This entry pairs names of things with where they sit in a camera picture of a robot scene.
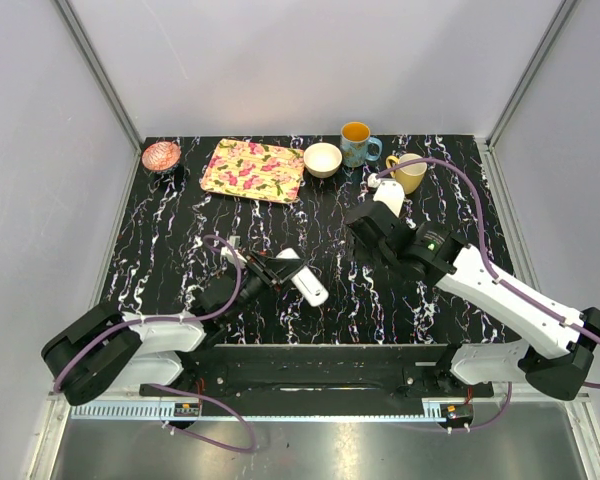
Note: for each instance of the right aluminium frame post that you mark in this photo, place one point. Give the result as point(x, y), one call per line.
point(553, 31)

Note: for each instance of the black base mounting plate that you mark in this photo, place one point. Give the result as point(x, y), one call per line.
point(328, 381)

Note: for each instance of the white remote control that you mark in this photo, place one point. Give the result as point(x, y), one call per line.
point(306, 282)

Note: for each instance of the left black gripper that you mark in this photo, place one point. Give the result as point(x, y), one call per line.
point(275, 276)

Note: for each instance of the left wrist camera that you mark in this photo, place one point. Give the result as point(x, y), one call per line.
point(231, 251)

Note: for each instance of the red patterned small bowl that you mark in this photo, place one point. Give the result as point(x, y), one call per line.
point(161, 157)

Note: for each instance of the cream ceramic bowl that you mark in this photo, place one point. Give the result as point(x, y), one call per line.
point(322, 160)

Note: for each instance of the left aluminium frame post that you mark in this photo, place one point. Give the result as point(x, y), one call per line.
point(85, 47)

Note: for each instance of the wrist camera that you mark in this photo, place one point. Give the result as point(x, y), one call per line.
point(231, 251)
point(388, 192)

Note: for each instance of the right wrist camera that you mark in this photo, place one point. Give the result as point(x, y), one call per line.
point(388, 192)

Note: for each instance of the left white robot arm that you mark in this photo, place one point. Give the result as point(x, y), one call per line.
point(107, 348)

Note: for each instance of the yellow mug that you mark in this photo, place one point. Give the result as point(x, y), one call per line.
point(409, 177)

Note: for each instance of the floral rectangular tray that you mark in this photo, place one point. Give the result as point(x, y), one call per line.
point(254, 171)

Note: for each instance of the blue butterfly mug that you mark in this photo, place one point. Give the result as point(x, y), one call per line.
point(358, 146)

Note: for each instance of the aluminium frame post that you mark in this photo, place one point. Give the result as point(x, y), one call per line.
point(85, 47)
point(553, 31)

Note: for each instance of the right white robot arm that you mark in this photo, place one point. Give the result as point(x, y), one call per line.
point(555, 351)

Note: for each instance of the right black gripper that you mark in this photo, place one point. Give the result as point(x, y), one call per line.
point(358, 244)

